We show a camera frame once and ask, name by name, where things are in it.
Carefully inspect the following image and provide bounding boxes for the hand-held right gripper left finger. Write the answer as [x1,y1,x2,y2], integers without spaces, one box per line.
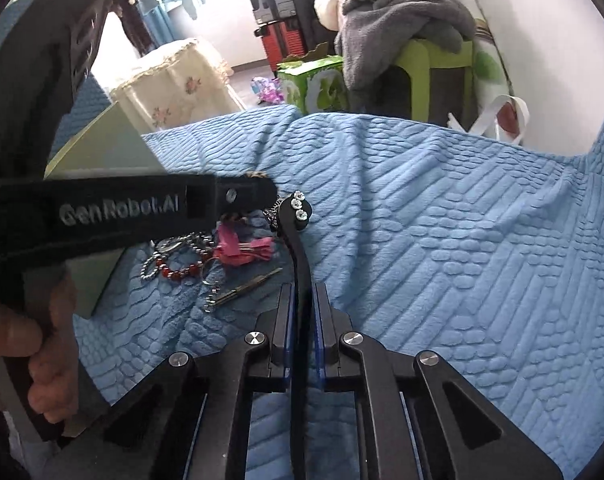
[42,284,295,480]

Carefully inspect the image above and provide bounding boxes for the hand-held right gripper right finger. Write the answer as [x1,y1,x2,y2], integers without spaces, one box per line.
[313,282,563,480]

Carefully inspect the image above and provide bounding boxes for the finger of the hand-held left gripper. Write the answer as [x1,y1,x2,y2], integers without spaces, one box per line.
[187,175,279,213]

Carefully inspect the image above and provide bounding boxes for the thin silver chain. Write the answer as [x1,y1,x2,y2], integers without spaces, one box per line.
[263,192,285,233]

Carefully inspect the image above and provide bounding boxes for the pink tassel charm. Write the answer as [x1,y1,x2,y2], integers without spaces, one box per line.
[217,224,275,267]

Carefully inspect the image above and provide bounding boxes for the silver ball chain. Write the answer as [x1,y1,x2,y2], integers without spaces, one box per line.
[142,231,217,282]

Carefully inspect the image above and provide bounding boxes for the pale green box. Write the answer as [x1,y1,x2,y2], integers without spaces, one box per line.
[44,104,169,318]

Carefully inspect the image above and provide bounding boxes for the red bead bracelet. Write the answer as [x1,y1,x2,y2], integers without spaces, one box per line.
[154,255,209,281]

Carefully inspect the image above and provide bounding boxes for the person's left hand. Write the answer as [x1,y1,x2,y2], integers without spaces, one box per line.
[0,275,80,425]

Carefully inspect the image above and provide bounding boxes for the purple plastic wrapper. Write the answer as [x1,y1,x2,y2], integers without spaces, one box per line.
[251,76,283,107]

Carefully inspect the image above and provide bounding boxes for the green cardboard box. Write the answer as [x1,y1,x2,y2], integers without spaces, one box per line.
[276,54,349,114]

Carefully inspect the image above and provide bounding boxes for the cream lace covered table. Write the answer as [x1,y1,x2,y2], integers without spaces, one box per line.
[109,37,247,132]

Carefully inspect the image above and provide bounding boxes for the light blue textured blanket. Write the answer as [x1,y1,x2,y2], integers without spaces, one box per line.
[74,105,604,480]

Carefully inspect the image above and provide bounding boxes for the hanging clothes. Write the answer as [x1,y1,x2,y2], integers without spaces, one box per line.
[116,0,205,58]

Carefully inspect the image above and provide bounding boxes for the white fluffy cloth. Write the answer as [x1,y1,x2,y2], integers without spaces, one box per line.
[316,0,365,36]

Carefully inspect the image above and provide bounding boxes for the gray fleece cloth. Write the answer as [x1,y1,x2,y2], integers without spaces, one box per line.
[339,0,477,92]

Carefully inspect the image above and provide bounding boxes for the green plastic stool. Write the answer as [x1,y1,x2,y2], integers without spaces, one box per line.
[392,37,479,128]

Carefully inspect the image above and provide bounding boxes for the leaf print bag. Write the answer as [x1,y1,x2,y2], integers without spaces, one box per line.
[447,0,531,147]

